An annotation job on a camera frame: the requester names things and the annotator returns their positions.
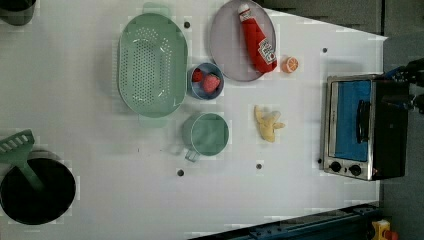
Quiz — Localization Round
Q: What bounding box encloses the peeled yellow banana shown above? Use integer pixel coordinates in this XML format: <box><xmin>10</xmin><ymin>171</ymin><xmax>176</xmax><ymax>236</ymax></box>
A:
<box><xmin>254</xmin><ymin>105</ymin><xmax>285</xmax><ymax>143</ymax></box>

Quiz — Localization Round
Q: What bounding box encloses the blue metal frame rail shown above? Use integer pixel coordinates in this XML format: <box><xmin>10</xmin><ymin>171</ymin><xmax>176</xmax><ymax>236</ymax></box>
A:
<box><xmin>190</xmin><ymin>204</ymin><xmax>382</xmax><ymax>240</ymax></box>

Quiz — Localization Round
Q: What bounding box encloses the dark cup at corner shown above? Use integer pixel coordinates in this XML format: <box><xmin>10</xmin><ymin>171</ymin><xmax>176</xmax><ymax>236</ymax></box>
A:
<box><xmin>0</xmin><ymin>0</ymin><xmax>37</xmax><ymax>26</ymax></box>

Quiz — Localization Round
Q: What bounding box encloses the blue small bowl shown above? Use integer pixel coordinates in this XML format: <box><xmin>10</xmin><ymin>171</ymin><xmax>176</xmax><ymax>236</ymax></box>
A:
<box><xmin>187</xmin><ymin>63</ymin><xmax>224</xmax><ymax>100</ymax></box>

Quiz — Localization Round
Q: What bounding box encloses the red ketchup bottle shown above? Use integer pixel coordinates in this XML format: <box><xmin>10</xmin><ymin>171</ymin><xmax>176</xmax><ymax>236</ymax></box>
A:
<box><xmin>238</xmin><ymin>3</ymin><xmax>277</xmax><ymax>73</ymax></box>

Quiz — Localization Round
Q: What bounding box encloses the small red strawberry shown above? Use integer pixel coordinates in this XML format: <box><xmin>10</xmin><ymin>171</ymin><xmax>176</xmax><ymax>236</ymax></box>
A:
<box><xmin>192</xmin><ymin>68</ymin><xmax>203</xmax><ymax>82</ymax></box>

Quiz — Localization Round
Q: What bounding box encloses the black round pot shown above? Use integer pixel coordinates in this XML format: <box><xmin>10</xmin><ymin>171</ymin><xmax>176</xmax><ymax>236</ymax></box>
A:
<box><xmin>1</xmin><ymin>151</ymin><xmax>76</xmax><ymax>225</ymax></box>

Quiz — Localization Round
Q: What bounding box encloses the large red strawberry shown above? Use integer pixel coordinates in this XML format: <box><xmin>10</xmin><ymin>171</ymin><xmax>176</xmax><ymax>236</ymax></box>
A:
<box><xmin>202</xmin><ymin>74</ymin><xmax>221</xmax><ymax>94</ymax></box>

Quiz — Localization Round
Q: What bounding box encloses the orange half slice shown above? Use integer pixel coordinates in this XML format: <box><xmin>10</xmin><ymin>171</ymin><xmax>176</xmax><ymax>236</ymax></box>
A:
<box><xmin>281</xmin><ymin>57</ymin><xmax>299</xmax><ymax>73</ymax></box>

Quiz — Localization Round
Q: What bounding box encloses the grey round plate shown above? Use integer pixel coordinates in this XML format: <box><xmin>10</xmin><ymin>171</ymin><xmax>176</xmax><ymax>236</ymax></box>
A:
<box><xmin>209</xmin><ymin>0</ymin><xmax>276</xmax><ymax>81</ymax></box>

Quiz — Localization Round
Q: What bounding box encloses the green perforated colander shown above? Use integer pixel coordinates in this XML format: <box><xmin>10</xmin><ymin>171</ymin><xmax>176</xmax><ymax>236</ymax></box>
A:
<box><xmin>117</xmin><ymin>2</ymin><xmax>188</xmax><ymax>128</ymax></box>

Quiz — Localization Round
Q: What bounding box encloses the yellow red emergency button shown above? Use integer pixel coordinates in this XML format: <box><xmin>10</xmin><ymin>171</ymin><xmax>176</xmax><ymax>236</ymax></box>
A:
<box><xmin>372</xmin><ymin>220</ymin><xmax>399</xmax><ymax>240</ymax></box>

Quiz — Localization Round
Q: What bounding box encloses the green slotted spatula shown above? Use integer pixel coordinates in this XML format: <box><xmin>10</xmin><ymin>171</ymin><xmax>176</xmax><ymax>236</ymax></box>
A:
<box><xmin>0</xmin><ymin>129</ymin><xmax>44</xmax><ymax>190</ymax></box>

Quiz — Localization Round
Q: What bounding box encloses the green mug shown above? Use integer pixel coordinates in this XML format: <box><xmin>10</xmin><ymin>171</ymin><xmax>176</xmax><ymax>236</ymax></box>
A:
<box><xmin>182</xmin><ymin>113</ymin><xmax>229</xmax><ymax>162</ymax></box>

